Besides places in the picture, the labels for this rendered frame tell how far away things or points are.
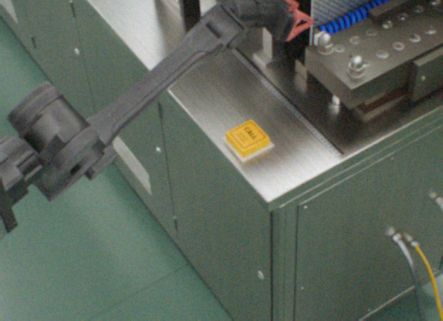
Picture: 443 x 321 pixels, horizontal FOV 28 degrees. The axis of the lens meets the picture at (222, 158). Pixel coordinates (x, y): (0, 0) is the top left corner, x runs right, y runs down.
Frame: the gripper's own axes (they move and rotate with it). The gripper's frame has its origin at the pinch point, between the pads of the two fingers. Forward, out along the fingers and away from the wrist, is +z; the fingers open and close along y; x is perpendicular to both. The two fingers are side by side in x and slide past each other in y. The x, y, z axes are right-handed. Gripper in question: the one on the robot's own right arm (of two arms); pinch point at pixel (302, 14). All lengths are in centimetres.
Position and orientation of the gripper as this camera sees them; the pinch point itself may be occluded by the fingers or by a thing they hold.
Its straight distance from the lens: 193.0
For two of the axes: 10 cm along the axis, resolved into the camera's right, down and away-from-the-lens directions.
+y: 5.0, 6.6, -5.6
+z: 7.9, -0.8, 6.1
